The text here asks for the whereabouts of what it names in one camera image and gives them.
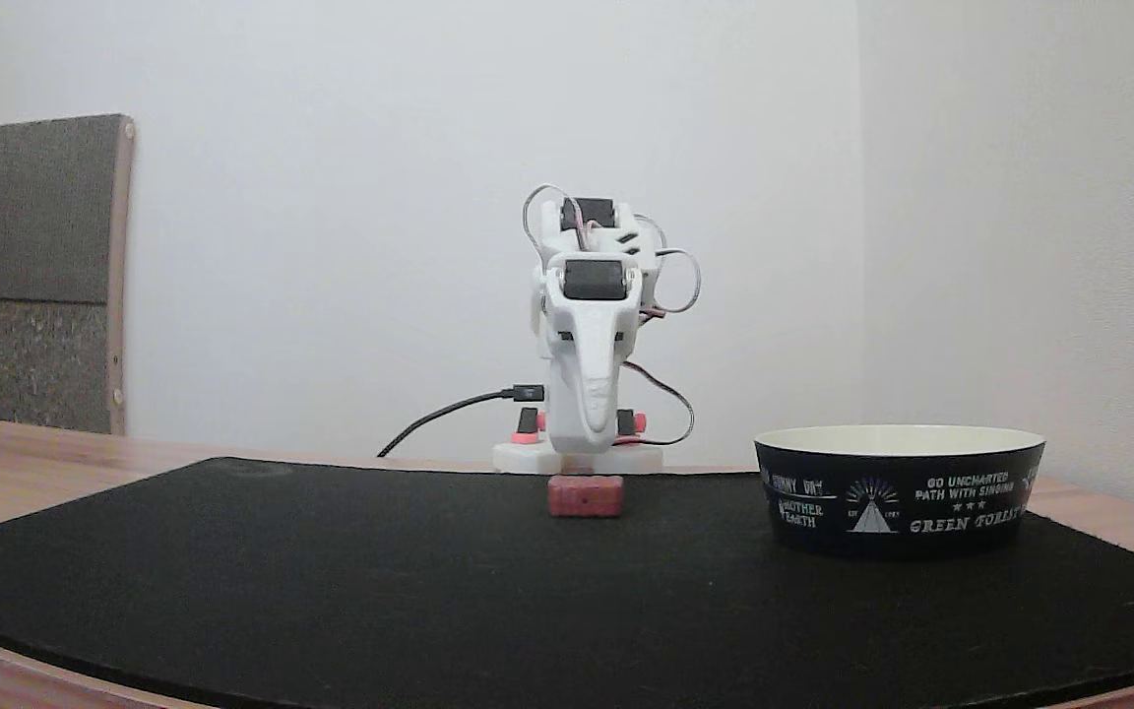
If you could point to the red-brown toy block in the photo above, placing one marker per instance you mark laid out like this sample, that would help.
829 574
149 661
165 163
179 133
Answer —
585 496

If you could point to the dark blue printed paper bowl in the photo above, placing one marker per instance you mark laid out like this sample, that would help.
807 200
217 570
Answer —
897 512

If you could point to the black and orange clamp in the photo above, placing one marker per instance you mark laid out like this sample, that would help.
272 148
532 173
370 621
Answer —
629 422
528 423

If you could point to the black desk mat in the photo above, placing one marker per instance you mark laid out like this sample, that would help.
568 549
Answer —
429 591

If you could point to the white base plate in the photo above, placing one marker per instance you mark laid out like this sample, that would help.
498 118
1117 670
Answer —
528 460

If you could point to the grey chair with wooden frame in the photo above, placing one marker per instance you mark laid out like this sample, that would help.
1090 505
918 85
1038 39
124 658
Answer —
31 276

